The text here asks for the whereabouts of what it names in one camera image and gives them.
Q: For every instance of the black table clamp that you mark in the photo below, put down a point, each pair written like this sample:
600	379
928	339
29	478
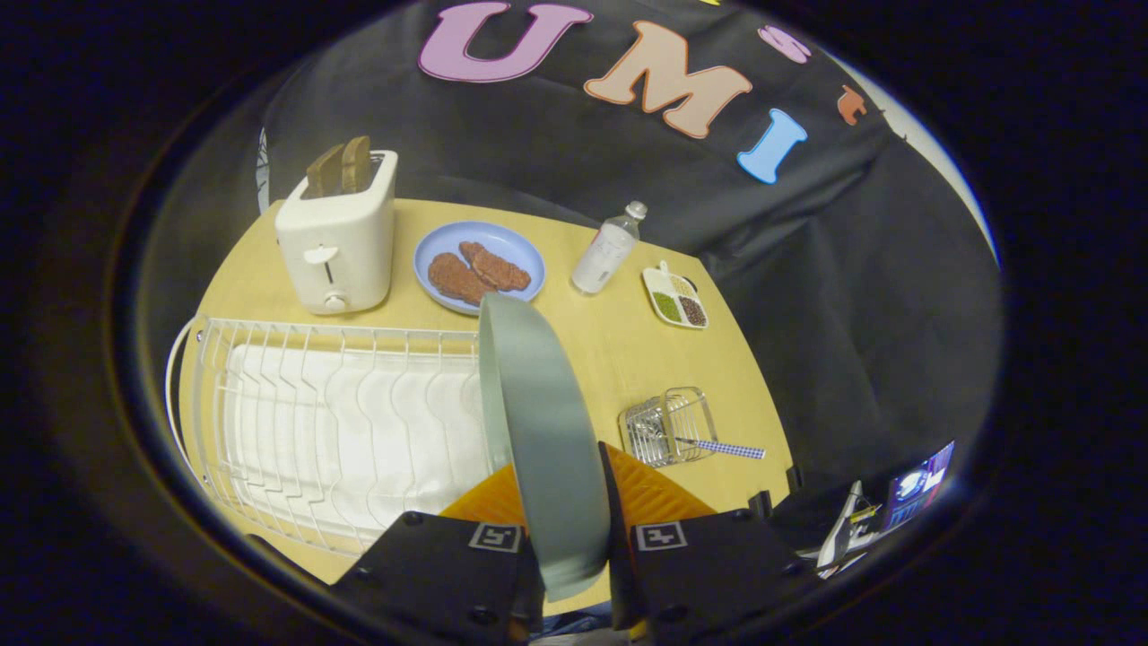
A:
794	476
760	503

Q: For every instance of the clear plastic water bottle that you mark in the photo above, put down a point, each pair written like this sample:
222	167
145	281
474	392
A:
605	251

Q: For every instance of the divided white spice dish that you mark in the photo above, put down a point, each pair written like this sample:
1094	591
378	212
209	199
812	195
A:
675	298

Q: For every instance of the brown toast slice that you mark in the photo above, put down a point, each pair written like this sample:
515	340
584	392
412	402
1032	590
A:
356	163
325	170

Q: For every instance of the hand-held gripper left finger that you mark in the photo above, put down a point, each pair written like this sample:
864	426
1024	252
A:
502	574

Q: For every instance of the white toaster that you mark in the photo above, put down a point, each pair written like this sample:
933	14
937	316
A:
339	242

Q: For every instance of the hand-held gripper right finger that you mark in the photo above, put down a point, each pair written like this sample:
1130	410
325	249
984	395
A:
619	529

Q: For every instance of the blue plate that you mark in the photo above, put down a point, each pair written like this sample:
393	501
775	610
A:
480	266

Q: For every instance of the black backdrop cloth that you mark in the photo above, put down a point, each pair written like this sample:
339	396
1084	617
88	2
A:
807	269

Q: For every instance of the grey-green plate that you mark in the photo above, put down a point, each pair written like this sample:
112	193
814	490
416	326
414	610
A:
538	422

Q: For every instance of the laptop with lit screen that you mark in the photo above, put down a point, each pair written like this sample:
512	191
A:
915	489

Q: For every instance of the brown meat patty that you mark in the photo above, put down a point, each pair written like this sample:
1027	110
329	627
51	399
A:
457	278
496	266

